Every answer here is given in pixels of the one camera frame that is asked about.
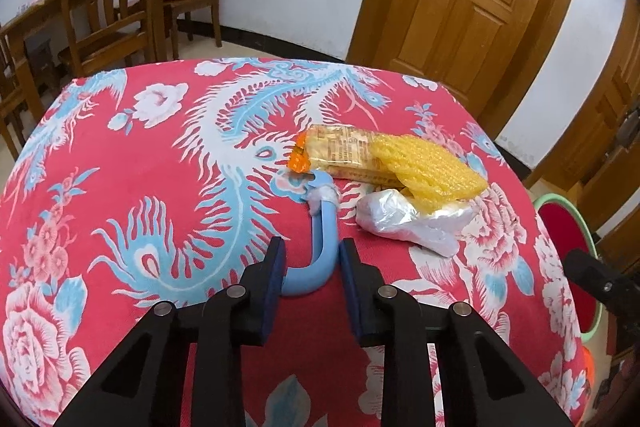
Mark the red floral tablecloth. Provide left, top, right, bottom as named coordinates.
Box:
left=0, top=57, right=593, bottom=427

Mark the yellow foam net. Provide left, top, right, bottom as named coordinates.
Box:
left=369, top=133, right=488, bottom=212

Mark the blue plastic hook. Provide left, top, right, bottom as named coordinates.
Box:
left=277, top=172, right=341, bottom=297

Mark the crumpled white plastic bag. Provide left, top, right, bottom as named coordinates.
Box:
left=356, top=188, right=476, bottom=258

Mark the wooden dining table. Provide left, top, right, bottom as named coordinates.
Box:
left=0, top=0, right=173, bottom=102

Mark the red basin with green rim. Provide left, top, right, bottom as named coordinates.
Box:
left=532, top=193, right=608, bottom=348

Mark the wooden door with lock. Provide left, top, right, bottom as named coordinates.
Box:
left=525, top=0, right=640, bottom=238

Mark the tan snack packet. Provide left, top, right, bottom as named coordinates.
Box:
left=289, top=124, right=401, bottom=182

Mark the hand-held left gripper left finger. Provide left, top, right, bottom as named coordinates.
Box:
left=52, top=236, right=287, bottom=427

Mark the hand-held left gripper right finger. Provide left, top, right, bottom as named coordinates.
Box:
left=339, top=238, right=573, bottom=427

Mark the orange plastic stool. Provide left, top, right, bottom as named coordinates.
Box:
left=582, top=347, right=601, bottom=388

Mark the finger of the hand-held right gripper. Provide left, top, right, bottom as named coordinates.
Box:
left=562, top=248, right=640, bottom=309

